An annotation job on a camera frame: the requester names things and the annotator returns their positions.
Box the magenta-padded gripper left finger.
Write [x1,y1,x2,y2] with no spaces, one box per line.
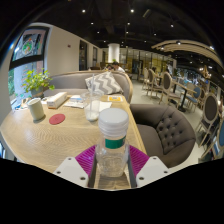
[53,144,100,189]

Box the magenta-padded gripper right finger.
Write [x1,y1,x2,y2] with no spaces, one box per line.
[126,144,171,189]

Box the clear white-capped water bottle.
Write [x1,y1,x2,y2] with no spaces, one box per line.
[94,107,131,178]

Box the grey tufted armchair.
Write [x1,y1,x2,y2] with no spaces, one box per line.
[129,102,197,169]

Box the flat round red coaster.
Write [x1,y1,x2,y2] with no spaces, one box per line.
[48,113,67,126]

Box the pale green ceramic mug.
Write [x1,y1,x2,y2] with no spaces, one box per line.
[26,97,46,122]

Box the white printed tissue box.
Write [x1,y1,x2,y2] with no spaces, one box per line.
[46,91,69,110]

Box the blue white small card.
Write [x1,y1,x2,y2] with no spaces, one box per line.
[68,94,84,103]

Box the white paper napkin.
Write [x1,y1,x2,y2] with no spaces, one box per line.
[98,100,113,113]

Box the yellow square table card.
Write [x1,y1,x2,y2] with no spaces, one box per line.
[107,95,125,104]

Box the group of wooden dining chairs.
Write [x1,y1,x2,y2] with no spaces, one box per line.
[141,65,224,162]

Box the grey curved sofa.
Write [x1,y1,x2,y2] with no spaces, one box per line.
[43,69,135,105]

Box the clear drinking straw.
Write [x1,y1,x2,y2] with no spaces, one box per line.
[89,73,96,114]

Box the grey white chevron cushion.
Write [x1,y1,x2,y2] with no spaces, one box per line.
[84,71,124,96]

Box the green potted plant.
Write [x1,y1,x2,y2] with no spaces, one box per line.
[21,68,56,99]

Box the colourful window poster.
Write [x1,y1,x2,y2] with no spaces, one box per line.
[11,26,50,64]

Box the group of ceiling lights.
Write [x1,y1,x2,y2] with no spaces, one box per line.
[78,7,214,51]

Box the dark pedestal cafe table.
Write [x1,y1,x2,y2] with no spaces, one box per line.
[171,79,198,113]

